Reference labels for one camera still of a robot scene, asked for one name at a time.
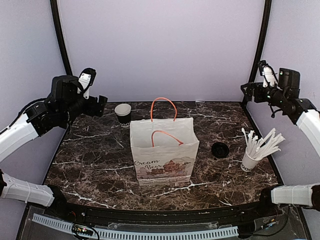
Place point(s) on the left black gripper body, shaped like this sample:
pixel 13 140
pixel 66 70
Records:
pixel 91 110

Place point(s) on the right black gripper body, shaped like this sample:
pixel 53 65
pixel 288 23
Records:
pixel 259 97

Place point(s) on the stack of paper cups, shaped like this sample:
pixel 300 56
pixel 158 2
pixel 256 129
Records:
pixel 123 113

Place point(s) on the stack of black lids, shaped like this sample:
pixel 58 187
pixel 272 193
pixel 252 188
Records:
pixel 220 150

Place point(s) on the kraft paper bag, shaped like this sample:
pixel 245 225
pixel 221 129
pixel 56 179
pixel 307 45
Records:
pixel 163 150

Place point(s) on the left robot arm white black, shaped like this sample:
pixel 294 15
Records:
pixel 68 99

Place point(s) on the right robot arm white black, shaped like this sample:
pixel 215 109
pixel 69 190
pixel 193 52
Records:
pixel 282 90

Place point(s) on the bundle of wrapped straws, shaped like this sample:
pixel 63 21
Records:
pixel 259 148

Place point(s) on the white cup holding straws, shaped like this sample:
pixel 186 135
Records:
pixel 248 163

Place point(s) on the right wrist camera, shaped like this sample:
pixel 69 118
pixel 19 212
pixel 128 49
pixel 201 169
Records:
pixel 267 72

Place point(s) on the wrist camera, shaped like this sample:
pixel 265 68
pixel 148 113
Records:
pixel 86 80
pixel 267 72

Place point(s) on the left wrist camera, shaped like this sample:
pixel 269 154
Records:
pixel 86 80

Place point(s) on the left black frame post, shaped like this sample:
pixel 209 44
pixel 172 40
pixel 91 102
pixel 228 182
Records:
pixel 60 36

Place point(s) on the black front rail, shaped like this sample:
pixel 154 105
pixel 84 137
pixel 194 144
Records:
pixel 239 214

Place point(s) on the white cable duct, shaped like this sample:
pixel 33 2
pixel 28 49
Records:
pixel 96 233

